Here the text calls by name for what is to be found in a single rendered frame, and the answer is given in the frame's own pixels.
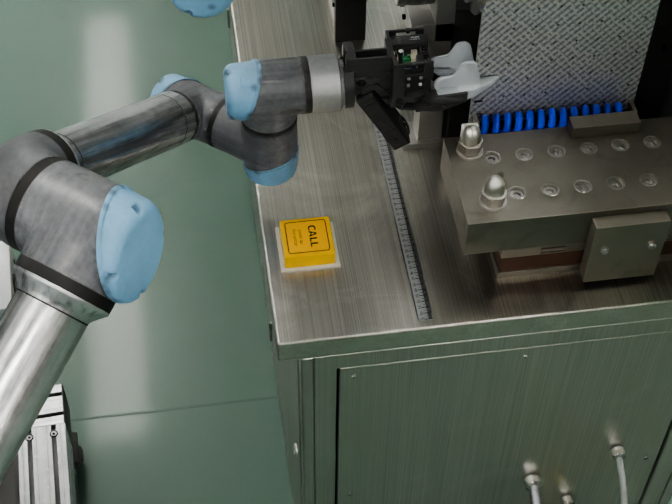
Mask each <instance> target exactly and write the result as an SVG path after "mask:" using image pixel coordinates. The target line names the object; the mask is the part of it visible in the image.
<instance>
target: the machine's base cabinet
mask: <svg viewBox="0 0 672 504"><path fill-rule="evenodd" d="M249 180H250V188H251V195H252V202H253V210H254V217H255V225H256V232H257V240H258V247H259V255H260V262H261V270H262V277H263V285H264V292H265V300H266V307H267V314H268V322H269V338H270V341H271V344H272V352H273V359H274V367H275V374H276V382H277V389H278V397H279V404H280V412H281V419H282V427H283V434H284V441H285V449H286V456H287V464H288V471H289V479H290V486H291V494H292V501H293V504H531V499H530V493H529V490H526V489H525V486H524V482H523V480H524V478H525V477H527V476H529V475H533V474H536V475H539V476H540V477H541V479H542V483H543V485H542V487H541V488H539V490H540V496H541V502H542V504H562V503H561V498H562V497H564V496H567V495H571V496H572V497H573V499H574V502H575V504H621V499H620V485H619V476H618V470H617V464H616V461H615V460H613V459H612V457H611V454H610V450H611V449H612V448H614V447H616V446H622V447H624V449H625V452H626V457H625V458H624V459H623V464H624V470H625V476H626V486H627V502H628V504H667V503H668V501H669V498H670V496H671V494H672V318H663V319H654V320H645V321H636V322H627V323H618V324H609V325H600V326H591V327H582V328H573V329H564V330H555V331H546V332H537V333H528V334H519V335H510V336H501V337H492V338H483V339H474V340H465V341H456V342H447V343H438V344H429V345H420V346H411V347H402V348H393V349H384V350H375V351H366V352H357V353H348V354H339V355H330V356H321V357H312V358H303V359H294V360H285V361H279V360H278V358H277V351H276V343H275V336H274V329H273V321H272V314H271V307H270V300H269V292H268V285H267V278H266V270H265V263H264V256H263V248H262V241H261V234H260V226H259V219H258V212H257V204H256V197H255V190H254V182H253V181H252V180H251V179H250V178H249Z"/></svg>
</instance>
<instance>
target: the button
mask: <svg viewBox="0 0 672 504"><path fill-rule="evenodd" d="M279 228H280V237H281V244H282V251H283V257H284V264H285V267H286V268H295V267H304V266H314V265H323V264H333V263H335V257H336V253H335V247H334V242H333V236H332V231H331V226H330V220H329V217H327V216H325V217H315V218H305V219H295V220H285V221H280V223H279Z"/></svg>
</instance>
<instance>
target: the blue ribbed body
mask: <svg viewBox="0 0 672 504"><path fill-rule="evenodd" d="M624 111H630V109H629V108H628V109H623V106H622V103H621V102H616V103H615V104H614V110H612V107H611V104H610V103H605V104H604V105H603V111H601V109H600V105H598V104H594V105H593V107H592V112H590V110H589V106H587V105H583V106H582V108H581V113H579V111H578V107H576V106H572V107H571V109H570V114H568V113H567V109H566V108H565V107H561V108H560V110H559V115H556V110H555V109H554V108H550V109H549V110H548V116H545V111H544V110H543V109H539V110H538V111H537V117H534V113H533V111H532V110H528V111H527V112H526V118H523V114H522V112H521V111H517V112H516V113H515V119H512V116H511V113H509V112H506V113H504V120H501V119H500V115H499V114H498V113H495V114H493V121H489V116H488V115H487V114H483V115H482V117H481V120H482V122H479V124H480V130H481V134H491V133H502V132H513V131H523V130H534V129H544V128H555V127H565V126H567V123H568V118H569V117H571V116H582V115H592V114H603V113H614V112H624Z"/></svg>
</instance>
